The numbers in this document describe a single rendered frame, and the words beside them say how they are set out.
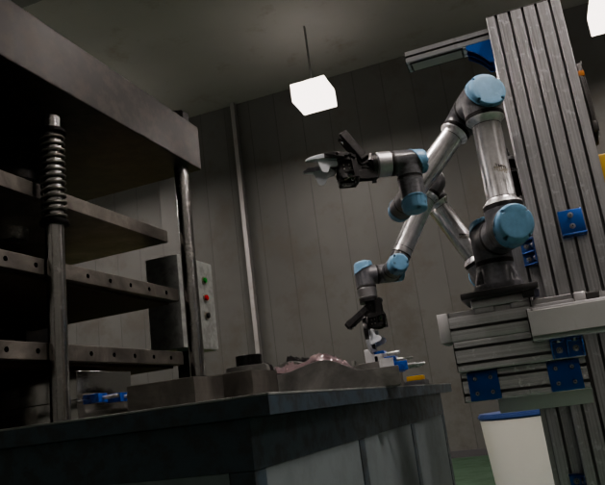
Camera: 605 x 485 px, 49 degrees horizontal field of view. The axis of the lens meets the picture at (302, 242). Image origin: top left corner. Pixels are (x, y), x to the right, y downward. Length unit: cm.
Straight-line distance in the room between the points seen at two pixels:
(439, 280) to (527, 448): 455
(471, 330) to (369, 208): 685
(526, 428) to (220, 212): 642
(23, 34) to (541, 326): 169
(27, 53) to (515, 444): 328
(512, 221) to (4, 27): 153
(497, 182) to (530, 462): 246
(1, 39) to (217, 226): 770
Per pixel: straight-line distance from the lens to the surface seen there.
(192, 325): 264
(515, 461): 421
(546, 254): 226
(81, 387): 213
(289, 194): 925
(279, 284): 903
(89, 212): 237
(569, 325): 192
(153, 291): 254
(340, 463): 165
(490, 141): 206
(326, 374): 195
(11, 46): 211
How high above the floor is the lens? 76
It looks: 14 degrees up
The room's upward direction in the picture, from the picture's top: 7 degrees counter-clockwise
